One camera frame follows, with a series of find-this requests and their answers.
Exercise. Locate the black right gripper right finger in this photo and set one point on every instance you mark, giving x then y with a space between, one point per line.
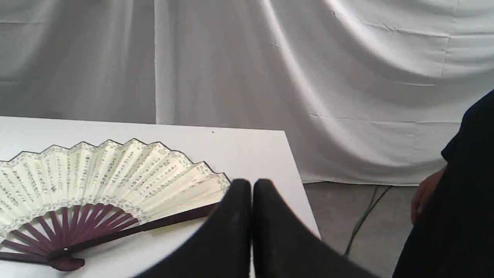
283 247

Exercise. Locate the bystander in black clothes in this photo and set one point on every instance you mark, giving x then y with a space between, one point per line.
453 236

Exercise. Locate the bystander's hand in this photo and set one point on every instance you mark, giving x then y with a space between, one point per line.
423 193

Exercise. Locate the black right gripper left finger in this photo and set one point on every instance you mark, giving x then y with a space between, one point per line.
220 248

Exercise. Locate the folding paper fan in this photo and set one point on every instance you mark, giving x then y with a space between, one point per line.
65 200

